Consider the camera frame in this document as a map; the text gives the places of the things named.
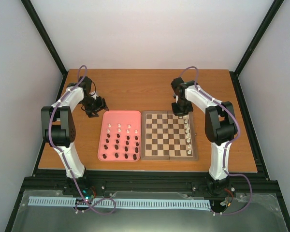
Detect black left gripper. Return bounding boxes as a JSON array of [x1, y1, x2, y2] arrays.
[[80, 96, 110, 118]]

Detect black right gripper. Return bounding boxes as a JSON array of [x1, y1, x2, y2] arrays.
[[172, 98, 193, 117]]

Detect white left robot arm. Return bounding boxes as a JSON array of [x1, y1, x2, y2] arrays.
[[41, 76, 109, 195]]

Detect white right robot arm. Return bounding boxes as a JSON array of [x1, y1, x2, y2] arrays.
[[171, 77, 240, 191]]

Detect left controller circuit board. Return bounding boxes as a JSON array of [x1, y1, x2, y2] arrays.
[[82, 186, 96, 202]]

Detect controller circuit board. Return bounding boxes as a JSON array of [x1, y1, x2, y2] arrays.
[[82, 186, 96, 202], [220, 188, 234, 208]]

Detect right controller circuit board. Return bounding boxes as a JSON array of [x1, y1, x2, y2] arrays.
[[220, 188, 234, 208]]

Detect wooden chessboard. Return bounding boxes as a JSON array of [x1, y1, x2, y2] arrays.
[[141, 111, 198, 161]]

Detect pink plastic tray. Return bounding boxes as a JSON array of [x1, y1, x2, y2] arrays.
[[97, 111, 142, 162]]

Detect black aluminium frame rail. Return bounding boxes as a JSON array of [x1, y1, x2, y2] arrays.
[[22, 170, 279, 195]]

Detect light blue cable duct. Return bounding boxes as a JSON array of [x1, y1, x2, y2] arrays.
[[28, 196, 211, 211]]

